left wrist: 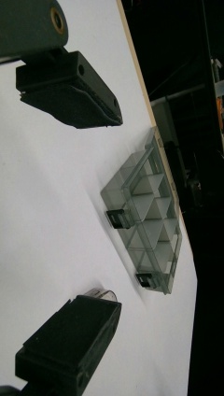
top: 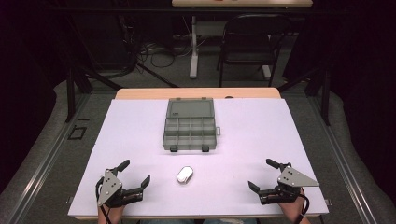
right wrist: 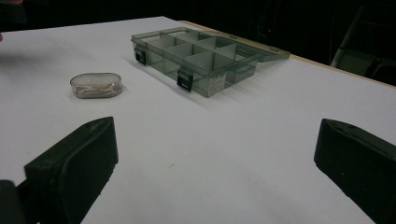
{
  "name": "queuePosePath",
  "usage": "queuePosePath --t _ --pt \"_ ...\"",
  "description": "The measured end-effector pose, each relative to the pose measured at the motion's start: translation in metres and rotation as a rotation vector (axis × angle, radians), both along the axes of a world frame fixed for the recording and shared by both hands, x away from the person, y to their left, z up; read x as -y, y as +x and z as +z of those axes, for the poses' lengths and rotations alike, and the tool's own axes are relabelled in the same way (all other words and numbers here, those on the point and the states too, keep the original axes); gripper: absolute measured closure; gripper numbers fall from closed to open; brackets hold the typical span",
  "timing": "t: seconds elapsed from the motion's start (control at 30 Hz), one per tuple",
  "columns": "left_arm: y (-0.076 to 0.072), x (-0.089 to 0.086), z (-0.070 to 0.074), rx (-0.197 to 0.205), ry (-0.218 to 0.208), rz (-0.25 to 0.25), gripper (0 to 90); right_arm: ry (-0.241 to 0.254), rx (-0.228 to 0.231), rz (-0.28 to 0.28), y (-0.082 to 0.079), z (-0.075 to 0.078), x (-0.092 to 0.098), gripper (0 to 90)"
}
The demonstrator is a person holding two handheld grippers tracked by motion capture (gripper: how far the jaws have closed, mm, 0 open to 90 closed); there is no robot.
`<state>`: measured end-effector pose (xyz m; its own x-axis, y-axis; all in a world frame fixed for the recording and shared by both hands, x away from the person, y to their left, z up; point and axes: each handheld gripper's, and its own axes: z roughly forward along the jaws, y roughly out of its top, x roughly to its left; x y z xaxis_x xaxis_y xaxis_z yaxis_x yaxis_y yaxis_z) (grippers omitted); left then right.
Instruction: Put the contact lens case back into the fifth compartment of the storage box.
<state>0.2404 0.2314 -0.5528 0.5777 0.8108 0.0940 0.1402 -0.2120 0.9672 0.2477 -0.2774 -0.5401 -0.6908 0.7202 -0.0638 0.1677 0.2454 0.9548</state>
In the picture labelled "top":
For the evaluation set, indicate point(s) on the white oval case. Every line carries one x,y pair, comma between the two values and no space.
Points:
185,174

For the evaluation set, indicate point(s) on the grey plastic compartment box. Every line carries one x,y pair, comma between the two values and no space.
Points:
190,124

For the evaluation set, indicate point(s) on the black folding chair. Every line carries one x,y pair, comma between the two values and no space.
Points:
252,46

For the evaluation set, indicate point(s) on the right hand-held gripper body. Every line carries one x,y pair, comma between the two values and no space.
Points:
292,182

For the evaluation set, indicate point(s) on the small metal bracket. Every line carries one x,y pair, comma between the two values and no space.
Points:
327,202
69,200

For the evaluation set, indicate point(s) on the white-legged wooden desk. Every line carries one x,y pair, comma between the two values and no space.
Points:
194,46

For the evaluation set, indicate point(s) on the person's right hand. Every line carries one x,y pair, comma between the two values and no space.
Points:
292,210

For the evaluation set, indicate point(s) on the aluminium floor rail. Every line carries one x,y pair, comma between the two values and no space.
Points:
345,168
46,161

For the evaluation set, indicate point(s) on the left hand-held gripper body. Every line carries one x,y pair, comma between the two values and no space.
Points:
109,186

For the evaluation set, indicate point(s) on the white table mat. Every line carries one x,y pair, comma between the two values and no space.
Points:
255,140

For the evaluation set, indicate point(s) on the person's left hand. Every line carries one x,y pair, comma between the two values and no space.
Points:
112,214

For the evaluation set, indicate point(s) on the black metal stand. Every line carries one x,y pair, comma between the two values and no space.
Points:
326,99
71,93

